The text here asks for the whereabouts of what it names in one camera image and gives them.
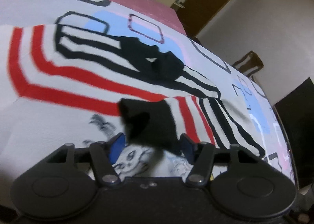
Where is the red black striped white sweater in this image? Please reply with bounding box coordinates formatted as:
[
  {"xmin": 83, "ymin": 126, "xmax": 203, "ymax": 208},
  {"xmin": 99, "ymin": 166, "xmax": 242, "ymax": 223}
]
[{"xmin": 0, "ymin": 23, "xmax": 266, "ymax": 178}]

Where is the white patterned bed sheet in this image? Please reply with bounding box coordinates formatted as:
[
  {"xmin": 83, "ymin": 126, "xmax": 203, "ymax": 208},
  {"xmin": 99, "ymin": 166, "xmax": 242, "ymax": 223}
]
[{"xmin": 1, "ymin": 0, "xmax": 294, "ymax": 196}]

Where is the wooden chair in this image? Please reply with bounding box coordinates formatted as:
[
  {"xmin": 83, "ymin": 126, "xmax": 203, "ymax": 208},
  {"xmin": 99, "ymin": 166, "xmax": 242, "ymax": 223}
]
[{"xmin": 232, "ymin": 51, "xmax": 264, "ymax": 78}]

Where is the black television screen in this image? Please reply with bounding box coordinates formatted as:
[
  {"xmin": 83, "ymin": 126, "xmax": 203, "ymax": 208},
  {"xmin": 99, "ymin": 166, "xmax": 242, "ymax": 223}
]
[{"xmin": 275, "ymin": 78, "xmax": 314, "ymax": 188}]

